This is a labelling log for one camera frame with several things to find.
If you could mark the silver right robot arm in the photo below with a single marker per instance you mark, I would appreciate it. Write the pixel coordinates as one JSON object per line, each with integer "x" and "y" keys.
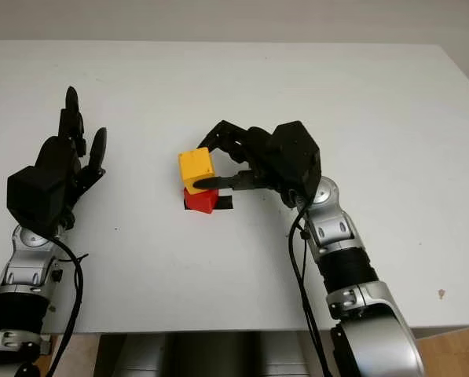
{"x": 336, "y": 235}

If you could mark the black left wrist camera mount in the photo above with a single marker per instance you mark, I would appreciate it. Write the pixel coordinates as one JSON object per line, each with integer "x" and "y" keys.
{"x": 35, "y": 196}

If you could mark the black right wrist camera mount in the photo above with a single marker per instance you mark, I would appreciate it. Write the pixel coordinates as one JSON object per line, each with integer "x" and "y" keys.
{"x": 297, "y": 157}

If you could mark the grey robot torso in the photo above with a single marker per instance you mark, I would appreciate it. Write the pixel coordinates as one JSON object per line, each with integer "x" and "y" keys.
{"x": 214, "y": 355}

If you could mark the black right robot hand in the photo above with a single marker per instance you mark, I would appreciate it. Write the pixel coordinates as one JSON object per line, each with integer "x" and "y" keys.
{"x": 257, "y": 157}

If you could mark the black tape strip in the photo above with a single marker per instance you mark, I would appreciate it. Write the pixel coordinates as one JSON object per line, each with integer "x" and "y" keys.
{"x": 225, "y": 203}

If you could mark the yellow cube block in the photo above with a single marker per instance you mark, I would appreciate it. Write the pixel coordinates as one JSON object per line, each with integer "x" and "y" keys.
{"x": 196, "y": 165}

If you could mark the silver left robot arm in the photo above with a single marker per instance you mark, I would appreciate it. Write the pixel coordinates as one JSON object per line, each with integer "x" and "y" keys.
{"x": 22, "y": 271}

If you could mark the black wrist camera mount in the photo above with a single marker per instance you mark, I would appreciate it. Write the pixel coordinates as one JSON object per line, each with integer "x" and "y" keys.
{"x": 297, "y": 157}
{"x": 35, "y": 196}

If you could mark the red cube block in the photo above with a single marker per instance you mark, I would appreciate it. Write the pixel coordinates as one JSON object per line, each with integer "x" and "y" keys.
{"x": 202, "y": 202}

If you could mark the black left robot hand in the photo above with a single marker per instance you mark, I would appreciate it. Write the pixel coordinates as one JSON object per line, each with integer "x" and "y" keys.
{"x": 71, "y": 157}

